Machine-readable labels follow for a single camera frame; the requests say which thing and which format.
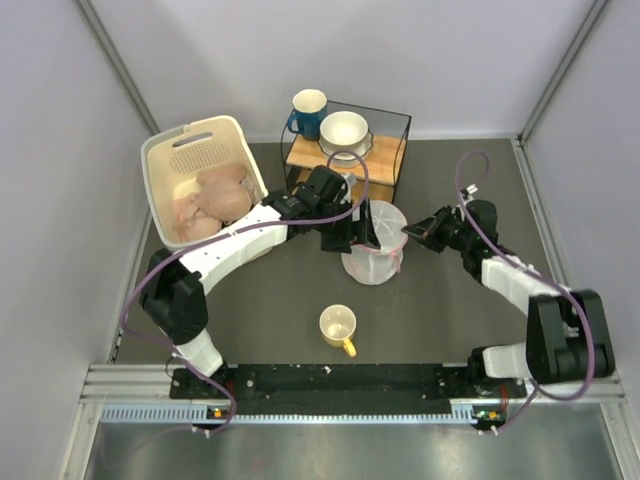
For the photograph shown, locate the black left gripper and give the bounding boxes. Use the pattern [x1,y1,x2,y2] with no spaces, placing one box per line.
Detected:
[313,197,379,254]

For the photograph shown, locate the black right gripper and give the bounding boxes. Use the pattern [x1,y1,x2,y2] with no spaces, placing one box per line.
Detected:
[403,204,473,253]

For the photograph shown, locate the white mesh laundry bag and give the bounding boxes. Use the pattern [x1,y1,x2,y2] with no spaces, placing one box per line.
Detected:
[340,199,410,286]

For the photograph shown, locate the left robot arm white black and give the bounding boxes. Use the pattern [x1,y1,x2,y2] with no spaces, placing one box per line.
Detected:
[139,166,380,397]

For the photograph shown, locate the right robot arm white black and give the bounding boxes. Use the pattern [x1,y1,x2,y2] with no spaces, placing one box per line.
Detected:
[402,200,615,396]

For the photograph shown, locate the cream plastic laundry basket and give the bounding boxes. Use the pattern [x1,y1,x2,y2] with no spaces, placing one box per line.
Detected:
[141,115,268,252]

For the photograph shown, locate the white scalloped plate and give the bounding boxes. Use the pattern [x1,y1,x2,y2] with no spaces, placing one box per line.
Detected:
[318,131,374,168]

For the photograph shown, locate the yellow mug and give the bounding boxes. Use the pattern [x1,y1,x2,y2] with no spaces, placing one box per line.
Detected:
[319,304,357,358]

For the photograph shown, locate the cream ceramic bowl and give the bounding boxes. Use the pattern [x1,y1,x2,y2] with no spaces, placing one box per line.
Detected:
[320,111,369,151]

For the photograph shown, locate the blue mug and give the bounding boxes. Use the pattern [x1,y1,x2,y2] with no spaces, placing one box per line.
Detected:
[286,89,328,141]

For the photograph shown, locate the beige bras in basket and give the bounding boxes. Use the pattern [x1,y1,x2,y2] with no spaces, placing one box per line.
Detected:
[172,163,254,242]

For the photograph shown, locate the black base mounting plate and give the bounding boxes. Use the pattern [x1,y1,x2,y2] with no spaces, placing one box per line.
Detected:
[168,362,511,415]

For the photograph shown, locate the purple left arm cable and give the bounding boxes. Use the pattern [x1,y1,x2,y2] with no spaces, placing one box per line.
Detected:
[119,149,372,439]

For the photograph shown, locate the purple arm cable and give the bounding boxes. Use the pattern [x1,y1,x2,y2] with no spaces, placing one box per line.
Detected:
[454,150,601,436]
[119,149,372,439]

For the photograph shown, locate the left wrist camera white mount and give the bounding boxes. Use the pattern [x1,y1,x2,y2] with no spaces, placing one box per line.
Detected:
[342,173,358,188]

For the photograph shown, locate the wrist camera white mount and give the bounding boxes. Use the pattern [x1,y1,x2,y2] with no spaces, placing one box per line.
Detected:
[459,184,478,199]
[342,173,358,188]

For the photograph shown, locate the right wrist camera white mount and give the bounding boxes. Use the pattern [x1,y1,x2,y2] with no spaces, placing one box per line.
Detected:
[459,184,478,199]

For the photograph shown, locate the black wire wooden shelf rack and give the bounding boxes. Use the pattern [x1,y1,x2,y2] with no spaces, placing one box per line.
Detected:
[279,100,412,203]

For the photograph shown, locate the grey slotted cable duct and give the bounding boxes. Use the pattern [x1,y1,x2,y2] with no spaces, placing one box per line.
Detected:
[99,401,478,426]

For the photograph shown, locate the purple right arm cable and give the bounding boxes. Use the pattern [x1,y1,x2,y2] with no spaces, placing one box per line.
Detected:
[454,150,601,436]

